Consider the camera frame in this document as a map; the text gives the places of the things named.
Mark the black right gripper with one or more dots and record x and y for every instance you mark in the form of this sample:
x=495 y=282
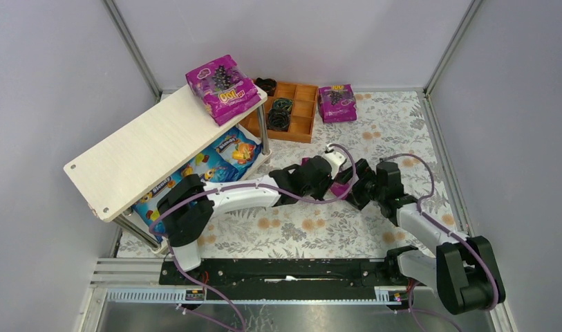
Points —
x=362 y=184

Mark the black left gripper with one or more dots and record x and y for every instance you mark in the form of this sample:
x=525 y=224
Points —
x=329 y=173

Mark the purple candy bag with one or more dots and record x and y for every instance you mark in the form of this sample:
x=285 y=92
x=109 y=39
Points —
x=337 y=103
x=338 y=189
x=223 y=88

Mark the blue candy bag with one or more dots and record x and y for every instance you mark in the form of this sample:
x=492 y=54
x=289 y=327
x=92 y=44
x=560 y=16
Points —
x=237 y=149
x=210 y=167
x=147 y=206

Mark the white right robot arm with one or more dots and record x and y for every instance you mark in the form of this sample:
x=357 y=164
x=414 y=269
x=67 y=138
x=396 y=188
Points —
x=462 y=270

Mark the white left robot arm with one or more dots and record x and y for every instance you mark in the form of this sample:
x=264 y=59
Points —
x=187 y=208

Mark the white wooden two-tier shelf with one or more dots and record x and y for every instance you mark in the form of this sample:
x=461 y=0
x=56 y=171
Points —
x=116 y=172

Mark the black coiled item bottom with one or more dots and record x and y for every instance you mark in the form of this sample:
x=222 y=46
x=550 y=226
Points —
x=278 y=120

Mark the black coiled item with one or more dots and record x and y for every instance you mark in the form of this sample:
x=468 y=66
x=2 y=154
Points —
x=284 y=104
x=278 y=120
x=268 y=85

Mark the floral patterned table mat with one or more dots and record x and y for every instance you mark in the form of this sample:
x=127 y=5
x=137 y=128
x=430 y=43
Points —
x=387 y=124

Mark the black coiled item middle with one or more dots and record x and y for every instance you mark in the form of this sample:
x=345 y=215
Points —
x=284 y=104

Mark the black coiled item top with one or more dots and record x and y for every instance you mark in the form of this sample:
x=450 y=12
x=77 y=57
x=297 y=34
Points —
x=268 y=85

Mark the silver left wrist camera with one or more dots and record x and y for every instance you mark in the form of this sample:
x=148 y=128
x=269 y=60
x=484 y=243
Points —
x=335 y=159

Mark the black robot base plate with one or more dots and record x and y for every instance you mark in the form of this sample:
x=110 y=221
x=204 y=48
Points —
x=258 y=276

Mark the slotted cable duct rail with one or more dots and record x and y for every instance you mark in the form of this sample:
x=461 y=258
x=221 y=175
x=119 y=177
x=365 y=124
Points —
x=366 y=296

